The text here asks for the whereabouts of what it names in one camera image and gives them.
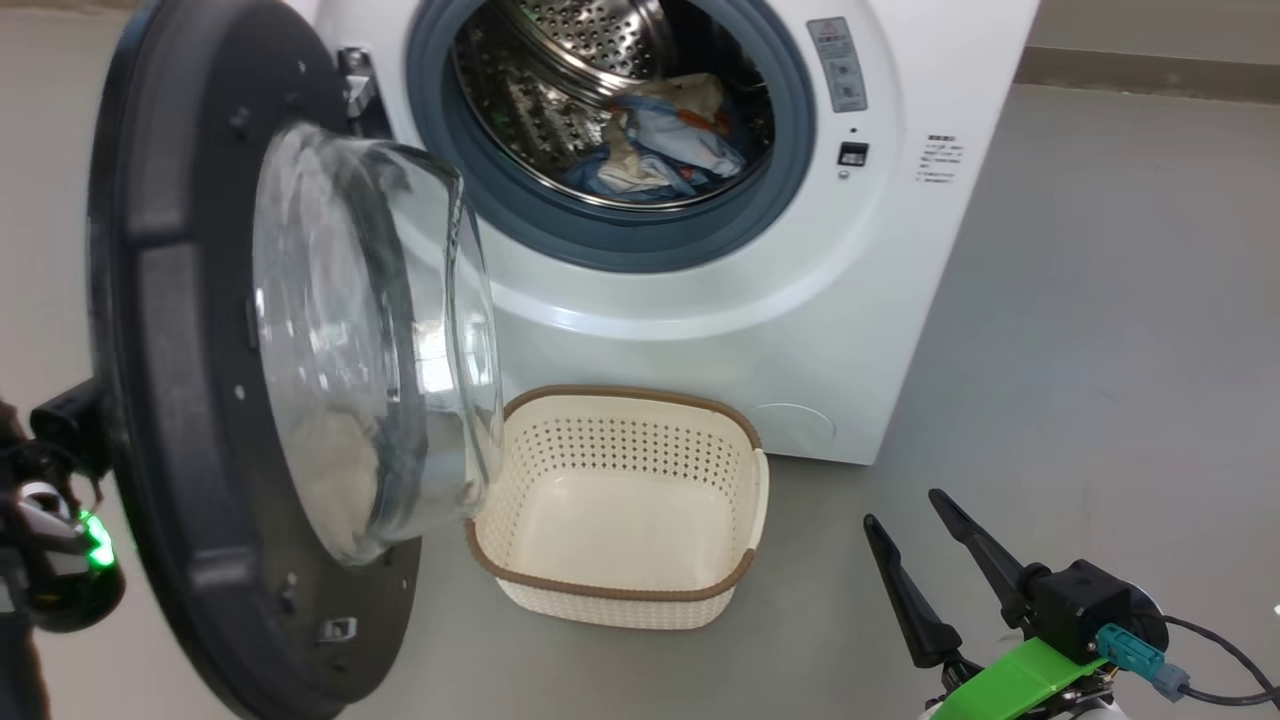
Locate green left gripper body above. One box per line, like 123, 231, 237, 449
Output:
15, 485, 126, 634

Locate perforated steel washer drum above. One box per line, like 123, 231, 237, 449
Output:
455, 0, 776, 211

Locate round white filter cover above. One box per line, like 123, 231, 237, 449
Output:
745, 403, 836, 456

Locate cream garment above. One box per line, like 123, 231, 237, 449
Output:
600, 75, 731, 196

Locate blue cartoon print garment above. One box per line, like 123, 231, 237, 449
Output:
565, 95, 751, 201

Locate teal cable connector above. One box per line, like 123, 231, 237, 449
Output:
1095, 623, 1191, 701

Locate white front-load washing machine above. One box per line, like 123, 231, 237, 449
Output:
300, 0, 1041, 466

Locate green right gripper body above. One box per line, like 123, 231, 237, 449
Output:
932, 637, 1113, 720

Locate metal door hinge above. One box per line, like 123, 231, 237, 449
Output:
340, 45, 381, 121

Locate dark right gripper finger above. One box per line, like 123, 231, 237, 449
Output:
863, 515, 966, 669
928, 488, 1031, 631

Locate thin black cable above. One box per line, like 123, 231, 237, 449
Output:
1160, 615, 1280, 706

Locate black washer door glass window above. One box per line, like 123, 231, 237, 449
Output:
85, 0, 506, 720

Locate cream perforated laundry basket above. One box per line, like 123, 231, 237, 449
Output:
465, 385, 771, 631

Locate grey warning sticker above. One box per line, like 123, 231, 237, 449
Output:
806, 17, 869, 113

